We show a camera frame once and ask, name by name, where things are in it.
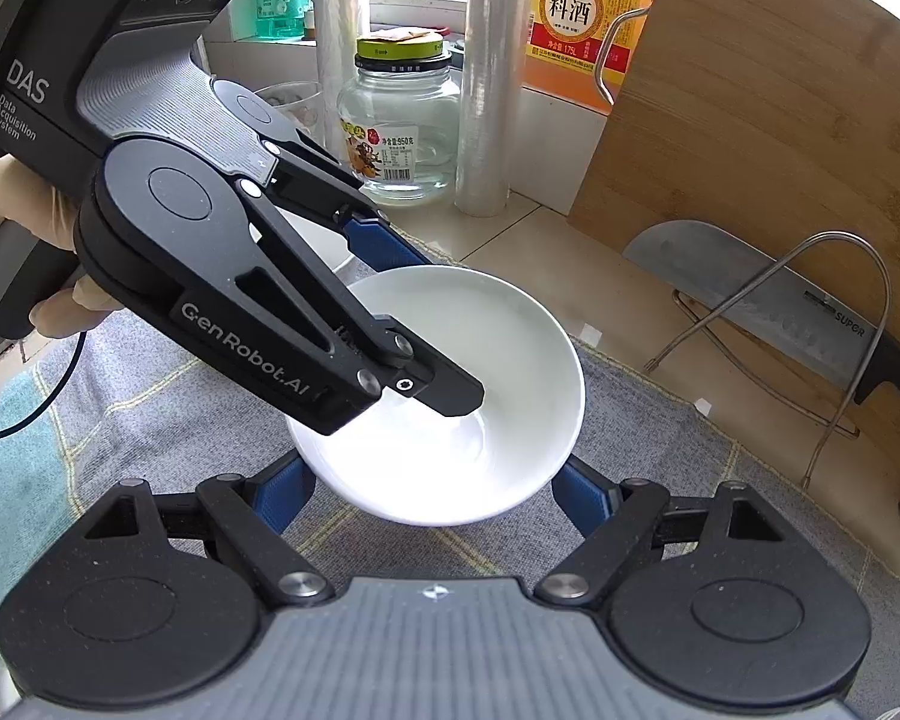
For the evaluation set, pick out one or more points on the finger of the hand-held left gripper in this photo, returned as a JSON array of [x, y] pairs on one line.
[[379, 244], [390, 367]]

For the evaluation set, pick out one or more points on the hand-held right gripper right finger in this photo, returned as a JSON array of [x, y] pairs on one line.
[[589, 502]]

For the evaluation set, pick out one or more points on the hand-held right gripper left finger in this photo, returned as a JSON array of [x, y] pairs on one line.
[[281, 491]]

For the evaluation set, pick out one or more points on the white bowl pink flower print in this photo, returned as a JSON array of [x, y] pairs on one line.
[[495, 390], [319, 244]]

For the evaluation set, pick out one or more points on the person's left hand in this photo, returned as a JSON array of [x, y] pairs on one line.
[[15, 195]]

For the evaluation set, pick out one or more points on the grey and teal dish towel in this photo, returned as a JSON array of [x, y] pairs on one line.
[[682, 450]]

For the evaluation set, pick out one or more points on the glass jar yellow green lid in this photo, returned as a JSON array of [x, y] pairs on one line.
[[405, 112]]

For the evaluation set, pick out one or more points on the clear glass mug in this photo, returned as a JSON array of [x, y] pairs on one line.
[[292, 101]]

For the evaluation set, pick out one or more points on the tall plastic wrap roll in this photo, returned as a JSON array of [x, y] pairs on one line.
[[495, 90]]

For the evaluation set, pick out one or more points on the short plastic wrap roll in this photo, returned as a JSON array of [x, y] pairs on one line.
[[337, 37]]

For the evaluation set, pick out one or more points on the orange cooking wine jug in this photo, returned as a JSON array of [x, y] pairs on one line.
[[570, 15]]

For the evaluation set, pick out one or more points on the bamboo cutting board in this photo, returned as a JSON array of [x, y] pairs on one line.
[[757, 127]]

